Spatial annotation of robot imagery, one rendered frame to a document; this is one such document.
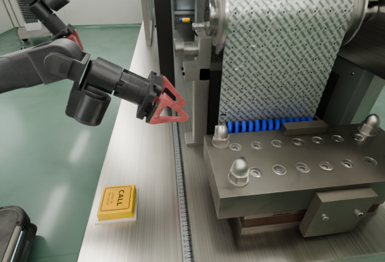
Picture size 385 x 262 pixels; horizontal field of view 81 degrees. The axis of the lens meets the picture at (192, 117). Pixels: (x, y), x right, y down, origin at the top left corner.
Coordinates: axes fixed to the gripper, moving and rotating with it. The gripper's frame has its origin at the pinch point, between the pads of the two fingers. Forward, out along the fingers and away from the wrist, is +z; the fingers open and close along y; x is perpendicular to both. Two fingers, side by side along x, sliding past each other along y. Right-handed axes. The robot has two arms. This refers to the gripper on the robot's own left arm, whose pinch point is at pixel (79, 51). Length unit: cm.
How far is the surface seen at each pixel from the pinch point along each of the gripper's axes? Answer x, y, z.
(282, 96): -46, -59, 21
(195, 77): -32, -49, 10
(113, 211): -4, -66, 16
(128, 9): 11, 507, 71
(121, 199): -5, -64, 17
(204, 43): -38, -49, 5
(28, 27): 173, 403, -14
